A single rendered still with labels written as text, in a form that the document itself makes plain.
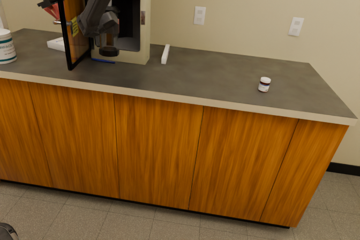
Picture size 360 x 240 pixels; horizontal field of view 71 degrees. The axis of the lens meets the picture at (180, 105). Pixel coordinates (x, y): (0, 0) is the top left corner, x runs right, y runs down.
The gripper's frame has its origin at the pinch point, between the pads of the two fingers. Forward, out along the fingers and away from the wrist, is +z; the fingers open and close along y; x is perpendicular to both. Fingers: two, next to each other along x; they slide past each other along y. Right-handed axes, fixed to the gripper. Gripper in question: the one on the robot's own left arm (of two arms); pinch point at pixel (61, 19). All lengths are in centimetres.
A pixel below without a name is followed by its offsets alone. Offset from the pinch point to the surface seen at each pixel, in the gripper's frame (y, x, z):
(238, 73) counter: -71, -19, 60
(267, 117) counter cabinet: -77, 14, 71
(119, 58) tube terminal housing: -8.6, -20.0, 30.7
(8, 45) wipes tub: 36.5, -5.8, 2.7
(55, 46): 28.7, -29.8, 13.9
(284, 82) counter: -93, -12, 70
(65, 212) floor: 58, 14, 105
